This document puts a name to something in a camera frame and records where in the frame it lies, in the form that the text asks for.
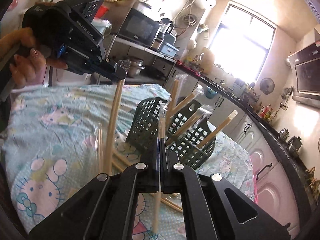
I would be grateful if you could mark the black microwave oven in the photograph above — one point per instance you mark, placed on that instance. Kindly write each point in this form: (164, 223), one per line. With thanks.
(133, 25)

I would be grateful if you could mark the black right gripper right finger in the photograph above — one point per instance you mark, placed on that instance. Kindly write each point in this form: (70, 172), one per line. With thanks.
(172, 180)

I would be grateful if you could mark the red plastic basin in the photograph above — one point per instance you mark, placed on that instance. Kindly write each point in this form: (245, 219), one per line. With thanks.
(101, 11)

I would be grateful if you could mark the small round wall fan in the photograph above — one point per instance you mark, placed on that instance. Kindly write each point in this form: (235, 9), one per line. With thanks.
(267, 85)

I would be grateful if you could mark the metal kettle on counter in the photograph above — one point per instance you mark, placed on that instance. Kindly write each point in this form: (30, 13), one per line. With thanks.
(294, 144)

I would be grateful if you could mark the black range hood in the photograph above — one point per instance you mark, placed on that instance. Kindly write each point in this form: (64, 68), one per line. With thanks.
(305, 65)

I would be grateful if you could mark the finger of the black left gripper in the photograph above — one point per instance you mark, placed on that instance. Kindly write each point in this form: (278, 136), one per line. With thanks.
(109, 69)

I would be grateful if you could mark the dark green perforated utensil basket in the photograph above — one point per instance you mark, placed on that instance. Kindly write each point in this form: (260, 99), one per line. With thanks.
(145, 124)

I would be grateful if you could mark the blue plastic box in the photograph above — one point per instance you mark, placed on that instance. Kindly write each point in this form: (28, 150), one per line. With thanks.
(168, 49)

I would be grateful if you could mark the long chopsticks pair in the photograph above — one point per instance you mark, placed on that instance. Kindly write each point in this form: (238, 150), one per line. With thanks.
(108, 151)

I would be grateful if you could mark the stainless steel pot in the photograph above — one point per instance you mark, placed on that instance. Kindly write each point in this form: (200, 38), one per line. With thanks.
(136, 66)

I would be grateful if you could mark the Hello Kitty bedsheet table cover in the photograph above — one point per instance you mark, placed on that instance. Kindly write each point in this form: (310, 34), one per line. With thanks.
(53, 144)

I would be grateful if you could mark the metal kitchen shelf rack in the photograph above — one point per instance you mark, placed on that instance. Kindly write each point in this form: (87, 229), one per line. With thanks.
(157, 66)

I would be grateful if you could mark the white lower kitchen cabinets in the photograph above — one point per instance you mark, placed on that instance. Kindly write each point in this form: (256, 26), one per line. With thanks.
(274, 190)

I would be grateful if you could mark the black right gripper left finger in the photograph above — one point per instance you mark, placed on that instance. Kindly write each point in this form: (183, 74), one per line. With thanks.
(147, 180)

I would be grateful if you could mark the person's left hand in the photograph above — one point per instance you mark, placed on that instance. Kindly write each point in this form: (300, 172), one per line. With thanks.
(24, 69)

